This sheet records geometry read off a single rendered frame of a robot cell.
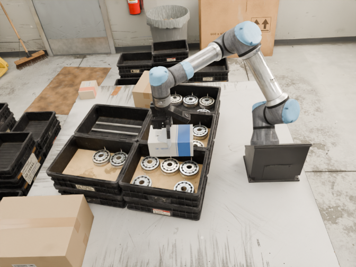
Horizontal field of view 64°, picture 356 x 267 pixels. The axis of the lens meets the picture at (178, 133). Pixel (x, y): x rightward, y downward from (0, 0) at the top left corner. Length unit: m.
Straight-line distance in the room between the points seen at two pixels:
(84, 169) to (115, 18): 3.16
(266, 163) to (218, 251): 0.51
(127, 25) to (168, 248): 3.60
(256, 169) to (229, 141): 0.36
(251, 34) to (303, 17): 3.31
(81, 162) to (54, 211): 0.36
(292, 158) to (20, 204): 1.36
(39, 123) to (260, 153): 2.10
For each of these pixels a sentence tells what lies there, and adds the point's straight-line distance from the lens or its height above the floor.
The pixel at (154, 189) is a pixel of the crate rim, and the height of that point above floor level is 0.93.
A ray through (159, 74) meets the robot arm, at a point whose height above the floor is 1.46.
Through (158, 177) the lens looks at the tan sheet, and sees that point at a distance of 1.53.
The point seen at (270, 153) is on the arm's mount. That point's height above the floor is 0.93.
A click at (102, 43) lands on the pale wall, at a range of 4.71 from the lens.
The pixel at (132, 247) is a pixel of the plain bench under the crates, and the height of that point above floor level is 0.70.
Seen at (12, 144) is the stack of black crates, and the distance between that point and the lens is 2.65.
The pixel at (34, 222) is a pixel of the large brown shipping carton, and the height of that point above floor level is 0.90.
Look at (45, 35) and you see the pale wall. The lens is 4.96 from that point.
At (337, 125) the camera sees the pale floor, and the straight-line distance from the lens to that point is 3.35.
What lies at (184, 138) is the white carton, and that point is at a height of 1.14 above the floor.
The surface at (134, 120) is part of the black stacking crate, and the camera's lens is 1.91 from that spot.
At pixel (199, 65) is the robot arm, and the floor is 1.34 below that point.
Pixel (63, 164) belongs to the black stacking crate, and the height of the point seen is 0.86.
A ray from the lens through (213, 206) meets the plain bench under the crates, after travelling 1.57.
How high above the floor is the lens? 2.01
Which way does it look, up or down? 42 degrees down
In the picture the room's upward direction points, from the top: 5 degrees counter-clockwise
